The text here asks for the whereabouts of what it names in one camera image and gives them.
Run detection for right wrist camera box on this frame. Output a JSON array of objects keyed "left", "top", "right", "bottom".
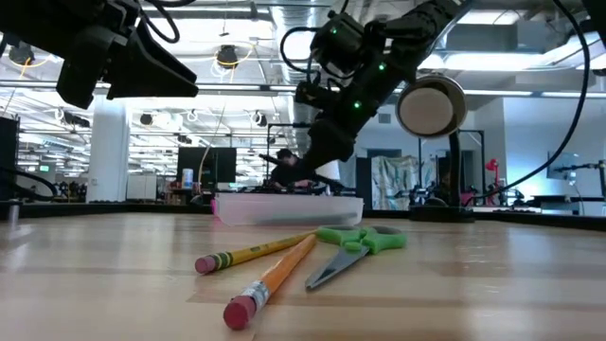
[{"left": 310, "top": 11, "right": 366, "bottom": 80}]

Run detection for black ceiling fixture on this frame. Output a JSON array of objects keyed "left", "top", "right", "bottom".
[
  {"left": 8, "top": 41, "right": 36, "bottom": 66},
  {"left": 216, "top": 44, "right": 241, "bottom": 70}
]

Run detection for wall monitor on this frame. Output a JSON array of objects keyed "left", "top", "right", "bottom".
[{"left": 546, "top": 151, "right": 580, "bottom": 182}]

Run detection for person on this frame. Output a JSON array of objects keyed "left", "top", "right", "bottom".
[{"left": 268, "top": 148, "right": 332, "bottom": 190}]

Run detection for black desk lamp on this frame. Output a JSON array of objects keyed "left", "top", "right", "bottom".
[{"left": 395, "top": 73, "right": 476, "bottom": 224}]

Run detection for grey plastic sheet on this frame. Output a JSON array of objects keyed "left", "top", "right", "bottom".
[{"left": 370, "top": 154, "right": 424, "bottom": 211}]

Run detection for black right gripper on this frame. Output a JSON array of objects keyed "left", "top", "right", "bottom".
[{"left": 294, "top": 69, "right": 381, "bottom": 189}]

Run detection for white cabinet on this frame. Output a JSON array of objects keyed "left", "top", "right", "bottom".
[{"left": 125, "top": 173, "right": 159, "bottom": 202}]

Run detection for white column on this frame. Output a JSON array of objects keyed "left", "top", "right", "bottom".
[{"left": 85, "top": 94, "right": 131, "bottom": 204}]

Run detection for black monitor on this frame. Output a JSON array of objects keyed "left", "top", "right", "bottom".
[{"left": 176, "top": 146, "right": 238, "bottom": 190}]

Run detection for yellow pencil with eraser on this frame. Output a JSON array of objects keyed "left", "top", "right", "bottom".
[{"left": 194, "top": 230, "right": 317, "bottom": 276}]

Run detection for green-handled scissors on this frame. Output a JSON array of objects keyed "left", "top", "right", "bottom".
[{"left": 304, "top": 224, "right": 408, "bottom": 291}]

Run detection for small white table lamp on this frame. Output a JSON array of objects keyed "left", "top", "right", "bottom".
[{"left": 315, "top": 159, "right": 342, "bottom": 182}]

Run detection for black aluminium table frame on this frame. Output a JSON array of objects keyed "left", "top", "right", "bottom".
[{"left": 0, "top": 198, "right": 606, "bottom": 233}]

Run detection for silver ventilation duct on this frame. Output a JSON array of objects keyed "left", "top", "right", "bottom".
[{"left": 272, "top": 0, "right": 332, "bottom": 86}]

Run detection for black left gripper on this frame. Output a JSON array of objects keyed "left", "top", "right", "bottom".
[{"left": 55, "top": 0, "right": 200, "bottom": 111}]

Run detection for black panel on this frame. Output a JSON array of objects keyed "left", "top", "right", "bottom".
[{"left": 0, "top": 116, "right": 20, "bottom": 201}]

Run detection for clear box with pink lid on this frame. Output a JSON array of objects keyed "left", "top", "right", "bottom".
[{"left": 210, "top": 190, "right": 365, "bottom": 227}]

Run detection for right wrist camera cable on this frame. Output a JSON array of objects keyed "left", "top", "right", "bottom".
[{"left": 278, "top": 26, "right": 328, "bottom": 77}]

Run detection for orange pencil with eraser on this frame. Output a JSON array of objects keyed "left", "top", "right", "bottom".
[{"left": 223, "top": 233, "right": 317, "bottom": 332}]

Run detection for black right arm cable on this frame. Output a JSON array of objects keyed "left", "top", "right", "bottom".
[{"left": 468, "top": 0, "right": 591, "bottom": 201}]

